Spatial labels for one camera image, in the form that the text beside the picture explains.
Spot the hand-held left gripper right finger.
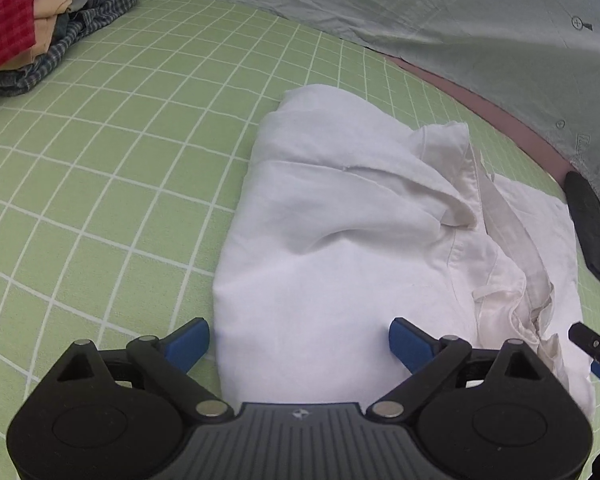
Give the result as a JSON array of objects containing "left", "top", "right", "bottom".
[{"left": 365, "top": 316, "right": 570, "bottom": 420}]

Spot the green grid mat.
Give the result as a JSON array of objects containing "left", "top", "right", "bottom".
[{"left": 0, "top": 0, "right": 600, "bottom": 480}]

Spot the black garment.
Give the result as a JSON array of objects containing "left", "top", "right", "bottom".
[{"left": 564, "top": 171, "right": 600, "bottom": 290}]

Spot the grey carrot print sheet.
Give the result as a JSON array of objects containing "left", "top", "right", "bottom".
[{"left": 115, "top": 0, "right": 600, "bottom": 233}]

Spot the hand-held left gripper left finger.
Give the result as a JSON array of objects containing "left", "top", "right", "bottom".
[{"left": 47, "top": 317, "right": 233, "bottom": 422}]

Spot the white shirt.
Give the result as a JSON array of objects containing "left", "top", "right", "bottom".
[{"left": 212, "top": 84, "right": 596, "bottom": 418}]

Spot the beige garment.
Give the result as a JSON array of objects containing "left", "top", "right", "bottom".
[{"left": 0, "top": 0, "right": 131, "bottom": 73}]

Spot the blue plaid garment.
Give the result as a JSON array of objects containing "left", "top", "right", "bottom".
[{"left": 0, "top": 0, "right": 142, "bottom": 105}]

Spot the red checked cloth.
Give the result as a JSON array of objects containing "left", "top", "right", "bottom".
[{"left": 0, "top": 0, "right": 36, "bottom": 78}]

